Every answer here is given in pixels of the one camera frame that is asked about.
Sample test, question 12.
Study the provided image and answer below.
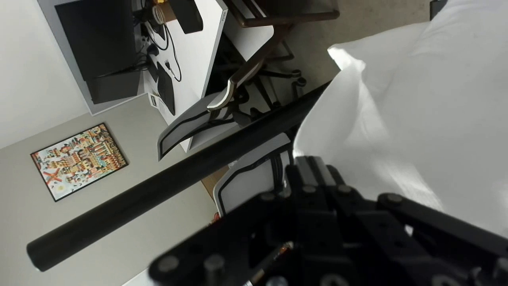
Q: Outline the white desk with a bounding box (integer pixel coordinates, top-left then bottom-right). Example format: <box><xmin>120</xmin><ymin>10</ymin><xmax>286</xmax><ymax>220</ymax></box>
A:
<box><xmin>37</xmin><ymin>0</ymin><xmax>231</xmax><ymax>117</ymax></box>

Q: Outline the grey office chair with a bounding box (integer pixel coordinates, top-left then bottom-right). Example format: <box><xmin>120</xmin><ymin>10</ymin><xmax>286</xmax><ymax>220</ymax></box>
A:
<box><xmin>156</xmin><ymin>31</ymin><xmax>331</xmax><ymax>220</ymax></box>

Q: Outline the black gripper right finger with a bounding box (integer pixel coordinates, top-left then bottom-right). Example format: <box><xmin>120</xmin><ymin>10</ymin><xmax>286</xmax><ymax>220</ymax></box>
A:
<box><xmin>316</xmin><ymin>163</ymin><xmax>369</xmax><ymax>215</ymax></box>

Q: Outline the black monitor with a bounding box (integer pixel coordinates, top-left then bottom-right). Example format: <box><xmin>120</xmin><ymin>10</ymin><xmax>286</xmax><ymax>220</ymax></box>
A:
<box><xmin>55</xmin><ymin>0</ymin><xmax>147</xmax><ymax>107</ymax></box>

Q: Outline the white cloth with blue stripes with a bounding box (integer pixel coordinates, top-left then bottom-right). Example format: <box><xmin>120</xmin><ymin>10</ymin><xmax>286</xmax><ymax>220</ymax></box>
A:
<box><xmin>293</xmin><ymin>0</ymin><xmax>508</xmax><ymax>241</ymax></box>

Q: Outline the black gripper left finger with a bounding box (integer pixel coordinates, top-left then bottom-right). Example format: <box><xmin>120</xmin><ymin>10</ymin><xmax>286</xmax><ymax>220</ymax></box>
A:
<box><xmin>285</xmin><ymin>156</ymin><xmax>326</xmax><ymax>215</ymax></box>

